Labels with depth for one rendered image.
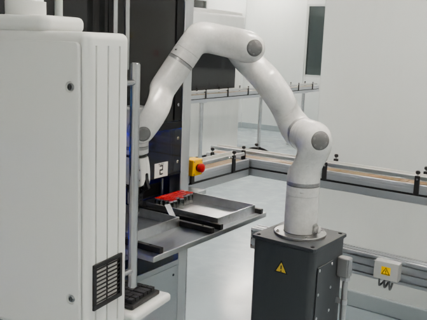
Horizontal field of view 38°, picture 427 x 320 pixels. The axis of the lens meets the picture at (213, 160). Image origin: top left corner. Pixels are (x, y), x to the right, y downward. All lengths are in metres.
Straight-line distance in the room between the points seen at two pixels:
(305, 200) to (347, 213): 1.61
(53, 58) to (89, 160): 0.24
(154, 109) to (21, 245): 0.63
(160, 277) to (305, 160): 0.88
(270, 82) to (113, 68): 0.77
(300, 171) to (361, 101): 1.56
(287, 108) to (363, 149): 1.60
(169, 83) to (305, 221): 0.69
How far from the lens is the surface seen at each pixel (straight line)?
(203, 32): 2.07
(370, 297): 3.91
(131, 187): 1.64
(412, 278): 3.15
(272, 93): 2.14
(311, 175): 2.22
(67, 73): 1.45
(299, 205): 2.24
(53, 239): 1.55
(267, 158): 3.42
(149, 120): 1.97
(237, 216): 2.38
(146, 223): 2.30
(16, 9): 1.60
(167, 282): 2.75
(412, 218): 3.71
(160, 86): 2.04
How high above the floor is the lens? 1.54
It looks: 11 degrees down
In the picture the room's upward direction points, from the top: 2 degrees clockwise
